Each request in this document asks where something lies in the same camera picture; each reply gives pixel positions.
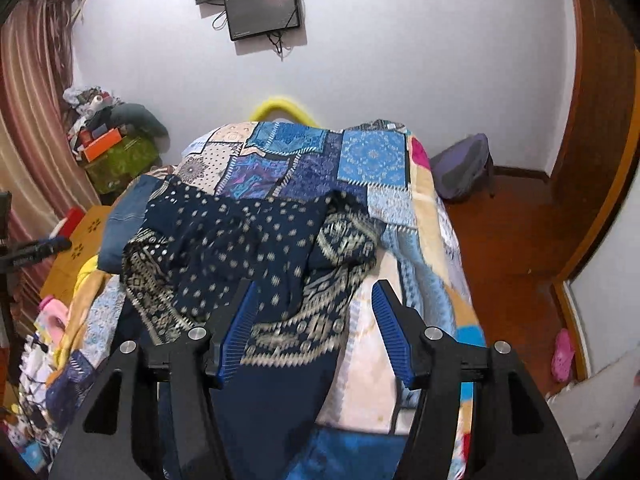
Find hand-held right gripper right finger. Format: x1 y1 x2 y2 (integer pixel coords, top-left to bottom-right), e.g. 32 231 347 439
371 280 576 480

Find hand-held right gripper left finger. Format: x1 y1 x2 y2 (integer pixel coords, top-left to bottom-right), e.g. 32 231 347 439
47 280 261 480

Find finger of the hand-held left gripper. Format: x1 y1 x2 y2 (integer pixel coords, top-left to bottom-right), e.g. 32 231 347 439
0 236 73 268

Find navy patterned garment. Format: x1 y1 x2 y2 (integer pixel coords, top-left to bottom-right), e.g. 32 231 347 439
121 176 387 480

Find cardboard box with flower cutouts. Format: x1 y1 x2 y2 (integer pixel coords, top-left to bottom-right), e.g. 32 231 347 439
39 204 112 308

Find red box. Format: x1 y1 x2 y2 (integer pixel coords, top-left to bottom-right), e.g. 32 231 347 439
50 207 87 237

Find pink cloth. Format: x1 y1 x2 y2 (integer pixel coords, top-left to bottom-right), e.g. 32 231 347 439
32 296 71 348

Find yellow brown printed blanket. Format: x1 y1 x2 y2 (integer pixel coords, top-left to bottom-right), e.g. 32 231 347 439
62 135 488 480

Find folded blue garment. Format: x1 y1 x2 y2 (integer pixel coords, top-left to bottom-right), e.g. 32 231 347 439
97 176 173 273

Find green storage box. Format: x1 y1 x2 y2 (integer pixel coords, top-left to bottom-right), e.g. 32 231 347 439
84 135 162 196

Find orange box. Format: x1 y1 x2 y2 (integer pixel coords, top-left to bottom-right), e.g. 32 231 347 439
81 128 123 163

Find striped pink curtain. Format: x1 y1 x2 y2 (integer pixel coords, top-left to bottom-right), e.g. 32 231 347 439
0 0 103 311

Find pile of household clutter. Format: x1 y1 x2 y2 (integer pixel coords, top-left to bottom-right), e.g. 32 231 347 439
62 86 126 153

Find grey cloth bundle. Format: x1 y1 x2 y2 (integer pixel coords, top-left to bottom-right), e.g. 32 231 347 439
102 102 168 138

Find pink sandal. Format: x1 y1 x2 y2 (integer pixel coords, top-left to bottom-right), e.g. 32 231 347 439
551 328 577 382

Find purple grey backpack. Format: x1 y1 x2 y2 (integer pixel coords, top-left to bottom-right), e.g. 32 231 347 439
430 132 496 202

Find white scuffed panel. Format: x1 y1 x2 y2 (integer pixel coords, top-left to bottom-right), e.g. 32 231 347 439
546 345 640 466

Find yellow chair back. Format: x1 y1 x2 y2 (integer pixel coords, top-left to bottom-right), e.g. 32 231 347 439
248 96 321 127

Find wooden door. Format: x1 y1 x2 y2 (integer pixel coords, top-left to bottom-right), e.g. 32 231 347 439
550 0 640 286

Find small black monitor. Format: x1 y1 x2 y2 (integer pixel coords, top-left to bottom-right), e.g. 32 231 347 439
223 0 302 42

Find clutter of cables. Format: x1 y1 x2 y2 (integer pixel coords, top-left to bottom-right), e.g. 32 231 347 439
0 332 68 473

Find black monitor cables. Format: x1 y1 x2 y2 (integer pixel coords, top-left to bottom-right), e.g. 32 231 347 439
211 7 296 63

